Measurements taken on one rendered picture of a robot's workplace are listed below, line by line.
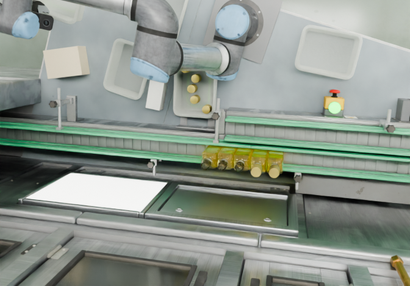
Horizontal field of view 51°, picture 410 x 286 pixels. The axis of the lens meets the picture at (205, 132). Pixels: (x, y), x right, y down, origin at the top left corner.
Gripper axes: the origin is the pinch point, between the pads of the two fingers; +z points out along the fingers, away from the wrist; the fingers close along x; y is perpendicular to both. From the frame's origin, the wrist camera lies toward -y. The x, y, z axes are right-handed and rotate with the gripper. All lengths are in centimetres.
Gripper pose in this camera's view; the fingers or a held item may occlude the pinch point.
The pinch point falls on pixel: (48, 13)
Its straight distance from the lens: 164.3
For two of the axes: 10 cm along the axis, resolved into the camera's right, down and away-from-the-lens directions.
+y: -9.5, -3.0, 1.3
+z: 2.1, -2.8, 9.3
